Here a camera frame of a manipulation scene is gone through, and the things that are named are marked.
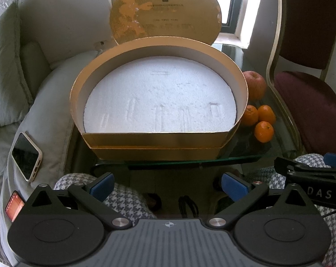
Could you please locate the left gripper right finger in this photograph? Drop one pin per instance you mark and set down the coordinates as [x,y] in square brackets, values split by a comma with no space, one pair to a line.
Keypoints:
[256,206]

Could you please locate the smartphone with beige case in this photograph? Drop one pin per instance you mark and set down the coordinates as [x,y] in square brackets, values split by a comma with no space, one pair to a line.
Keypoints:
[27,156]

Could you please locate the gold gift box lid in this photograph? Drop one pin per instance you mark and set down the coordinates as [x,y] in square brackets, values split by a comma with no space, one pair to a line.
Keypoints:
[194,19]

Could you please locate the grey upright cushion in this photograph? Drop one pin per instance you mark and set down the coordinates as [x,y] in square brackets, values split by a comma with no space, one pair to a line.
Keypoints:
[15,95]

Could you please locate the orange tangerine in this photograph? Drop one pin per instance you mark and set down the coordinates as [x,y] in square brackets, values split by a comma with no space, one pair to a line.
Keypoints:
[250,116]
[266,114]
[264,132]

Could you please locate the white foam insert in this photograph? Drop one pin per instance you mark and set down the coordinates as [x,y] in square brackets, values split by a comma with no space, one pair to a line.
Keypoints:
[160,95]

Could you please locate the red screen phone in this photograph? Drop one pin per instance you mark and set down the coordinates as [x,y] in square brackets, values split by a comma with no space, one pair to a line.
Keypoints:
[14,206]

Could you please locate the red apple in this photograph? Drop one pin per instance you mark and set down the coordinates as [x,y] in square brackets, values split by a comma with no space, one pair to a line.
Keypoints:
[256,85]

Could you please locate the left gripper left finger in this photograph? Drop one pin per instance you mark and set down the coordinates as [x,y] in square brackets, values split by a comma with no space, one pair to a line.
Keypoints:
[80,207]

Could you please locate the maroon padded chair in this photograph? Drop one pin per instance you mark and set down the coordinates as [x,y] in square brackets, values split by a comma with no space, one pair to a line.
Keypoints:
[296,71]

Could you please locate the gold gift box base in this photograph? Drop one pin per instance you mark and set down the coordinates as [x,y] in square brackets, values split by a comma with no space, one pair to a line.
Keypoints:
[157,146]

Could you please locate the houndstooth trouser left leg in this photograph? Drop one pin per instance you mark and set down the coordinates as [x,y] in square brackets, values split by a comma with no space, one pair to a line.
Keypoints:
[122,199]

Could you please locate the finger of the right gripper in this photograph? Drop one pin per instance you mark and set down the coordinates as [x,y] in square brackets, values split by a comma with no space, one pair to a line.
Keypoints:
[330,159]
[286,167]

